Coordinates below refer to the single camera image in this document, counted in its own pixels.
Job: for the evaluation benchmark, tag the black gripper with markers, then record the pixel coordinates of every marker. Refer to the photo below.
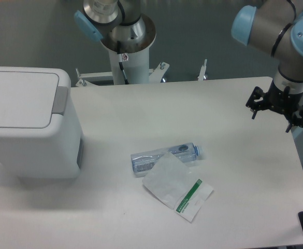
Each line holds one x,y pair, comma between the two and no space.
278,101

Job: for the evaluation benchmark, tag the white trash can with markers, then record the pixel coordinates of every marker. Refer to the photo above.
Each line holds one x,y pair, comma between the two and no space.
40,132

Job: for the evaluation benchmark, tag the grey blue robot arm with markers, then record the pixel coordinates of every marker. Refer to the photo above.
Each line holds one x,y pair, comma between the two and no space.
275,28

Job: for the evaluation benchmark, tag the white green plastic bag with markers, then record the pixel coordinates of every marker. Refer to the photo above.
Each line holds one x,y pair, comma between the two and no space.
176,186

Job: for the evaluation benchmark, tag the white metal base frame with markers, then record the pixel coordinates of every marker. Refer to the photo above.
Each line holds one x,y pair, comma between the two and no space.
155,75

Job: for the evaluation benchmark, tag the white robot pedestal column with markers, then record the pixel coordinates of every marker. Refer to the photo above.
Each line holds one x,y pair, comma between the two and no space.
131,66

